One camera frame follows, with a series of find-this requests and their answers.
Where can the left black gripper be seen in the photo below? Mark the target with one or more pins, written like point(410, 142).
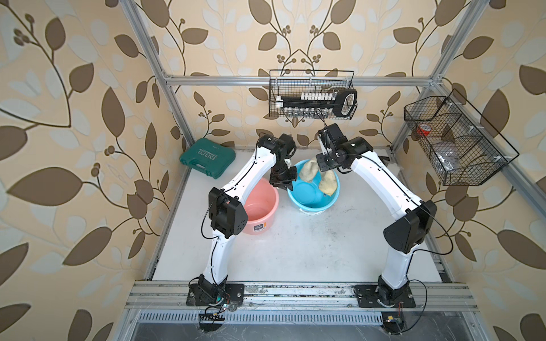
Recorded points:
point(288, 182)

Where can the black wire basket right wall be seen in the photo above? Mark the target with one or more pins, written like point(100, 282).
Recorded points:
point(483, 150)

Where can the blue plastic bucket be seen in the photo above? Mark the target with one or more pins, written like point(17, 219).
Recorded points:
point(309, 198)

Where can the silver foil bag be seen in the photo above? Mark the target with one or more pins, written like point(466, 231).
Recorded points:
point(447, 155)

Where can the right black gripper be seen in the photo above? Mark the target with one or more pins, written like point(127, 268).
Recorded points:
point(321, 163)

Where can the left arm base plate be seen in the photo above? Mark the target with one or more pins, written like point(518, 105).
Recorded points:
point(231, 295)

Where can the black wire basket wall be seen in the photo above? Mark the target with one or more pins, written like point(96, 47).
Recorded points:
point(483, 150)
point(293, 82)

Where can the green plastic tool case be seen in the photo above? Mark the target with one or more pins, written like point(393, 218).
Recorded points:
point(208, 157)

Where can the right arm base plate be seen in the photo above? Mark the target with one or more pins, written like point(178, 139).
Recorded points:
point(383, 296)

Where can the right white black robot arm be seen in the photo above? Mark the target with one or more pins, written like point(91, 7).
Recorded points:
point(413, 217)

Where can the yellow cloth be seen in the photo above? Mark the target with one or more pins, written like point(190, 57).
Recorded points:
point(328, 184)

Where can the black wire basket back wall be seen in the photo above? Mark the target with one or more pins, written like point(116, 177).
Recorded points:
point(293, 82)

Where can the aluminium front rail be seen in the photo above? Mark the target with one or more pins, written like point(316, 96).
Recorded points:
point(301, 296)

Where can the black socket set holder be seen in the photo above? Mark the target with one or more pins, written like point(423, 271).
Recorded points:
point(339, 104)

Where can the pink plastic bucket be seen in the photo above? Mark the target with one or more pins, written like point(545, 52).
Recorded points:
point(261, 207)

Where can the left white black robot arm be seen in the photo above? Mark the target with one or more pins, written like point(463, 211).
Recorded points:
point(226, 211)

